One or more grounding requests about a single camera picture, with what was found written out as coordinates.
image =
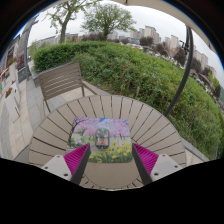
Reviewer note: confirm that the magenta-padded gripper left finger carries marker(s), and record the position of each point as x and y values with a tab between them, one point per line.
77	159

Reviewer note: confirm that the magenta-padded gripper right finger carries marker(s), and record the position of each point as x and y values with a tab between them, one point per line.
146	159

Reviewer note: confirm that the flower-print mouse pad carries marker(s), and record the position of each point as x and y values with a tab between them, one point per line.
115	128

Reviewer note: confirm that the brown slatted chair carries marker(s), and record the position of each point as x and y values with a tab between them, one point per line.
60	81

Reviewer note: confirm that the low white flower planter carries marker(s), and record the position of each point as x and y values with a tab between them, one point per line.
11	105

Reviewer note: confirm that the green hedge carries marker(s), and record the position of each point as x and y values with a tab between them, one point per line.
140	73

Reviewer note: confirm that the dark curved umbrella pole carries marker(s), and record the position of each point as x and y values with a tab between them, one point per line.
186	70

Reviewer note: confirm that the tall white flower planter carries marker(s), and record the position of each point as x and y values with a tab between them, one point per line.
13	71

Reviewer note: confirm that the grey storefront building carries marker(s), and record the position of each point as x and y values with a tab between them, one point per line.
8	55

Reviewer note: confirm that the distant apartment buildings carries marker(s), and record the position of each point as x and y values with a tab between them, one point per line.
150	31

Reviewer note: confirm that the thin-crowned tree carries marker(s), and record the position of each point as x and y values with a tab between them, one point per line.
63	28

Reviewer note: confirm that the round leafy tree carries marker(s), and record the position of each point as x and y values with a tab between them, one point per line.
108	20

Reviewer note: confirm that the beige umbrella canopy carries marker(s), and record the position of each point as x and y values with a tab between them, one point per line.
173	8

